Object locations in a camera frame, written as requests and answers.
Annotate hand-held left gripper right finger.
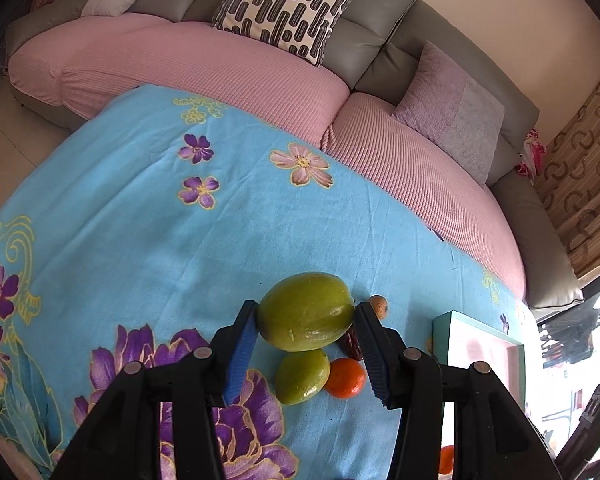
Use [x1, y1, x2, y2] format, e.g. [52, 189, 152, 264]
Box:
[354, 302, 561, 480]

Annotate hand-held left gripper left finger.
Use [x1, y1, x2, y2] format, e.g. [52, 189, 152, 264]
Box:
[50, 300, 260, 480]

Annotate dark red date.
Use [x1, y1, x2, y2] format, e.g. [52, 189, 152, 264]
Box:
[337, 327, 366, 361]

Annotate large green mango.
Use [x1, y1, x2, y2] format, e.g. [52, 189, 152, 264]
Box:
[256, 271, 357, 352]

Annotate teal tray with pink inside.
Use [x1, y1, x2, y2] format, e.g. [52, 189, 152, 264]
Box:
[432, 310, 530, 480]

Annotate small green fruit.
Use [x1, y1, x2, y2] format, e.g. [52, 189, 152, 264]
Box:
[274, 347, 332, 407]

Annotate small brown longan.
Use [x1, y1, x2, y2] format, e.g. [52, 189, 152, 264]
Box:
[368, 295, 390, 322]

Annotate dark hanging clothes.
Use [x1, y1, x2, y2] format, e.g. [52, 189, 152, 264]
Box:
[537, 304, 600, 367]

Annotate blue floral tablecloth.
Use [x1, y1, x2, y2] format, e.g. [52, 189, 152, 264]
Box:
[0, 85, 546, 480]

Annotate brown patterned curtain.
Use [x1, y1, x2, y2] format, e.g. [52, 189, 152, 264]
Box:
[532, 52, 600, 281]

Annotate pink floral cloth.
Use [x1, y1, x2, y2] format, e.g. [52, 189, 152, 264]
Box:
[515, 127, 548, 183]

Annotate purple and grey pillow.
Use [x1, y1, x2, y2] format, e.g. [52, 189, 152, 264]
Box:
[391, 40, 506, 187]

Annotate pink sofa seat cover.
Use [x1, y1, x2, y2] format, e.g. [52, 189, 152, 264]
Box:
[7, 12, 528, 306]

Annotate grey leather sofa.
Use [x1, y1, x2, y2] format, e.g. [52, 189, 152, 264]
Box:
[0, 0, 586, 311]

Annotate black and white patterned pillow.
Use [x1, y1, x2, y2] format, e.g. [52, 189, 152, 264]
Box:
[211, 0, 366, 67]

